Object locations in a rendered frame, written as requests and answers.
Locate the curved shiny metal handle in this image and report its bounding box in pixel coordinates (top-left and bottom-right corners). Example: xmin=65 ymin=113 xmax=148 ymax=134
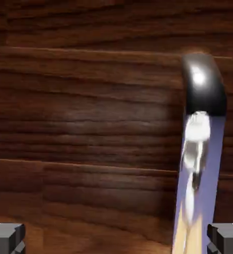
xmin=170 ymin=52 xmax=228 ymax=254

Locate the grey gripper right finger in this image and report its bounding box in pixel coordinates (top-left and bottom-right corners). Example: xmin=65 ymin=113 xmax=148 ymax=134
xmin=207 ymin=222 xmax=233 ymax=254

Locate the dark wood cabinet door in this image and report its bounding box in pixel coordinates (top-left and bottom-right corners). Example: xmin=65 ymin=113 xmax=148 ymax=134
xmin=0 ymin=0 xmax=233 ymax=254

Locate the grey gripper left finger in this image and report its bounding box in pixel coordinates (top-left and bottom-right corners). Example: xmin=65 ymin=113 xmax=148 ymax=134
xmin=0 ymin=222 xmax=26 ymax=254

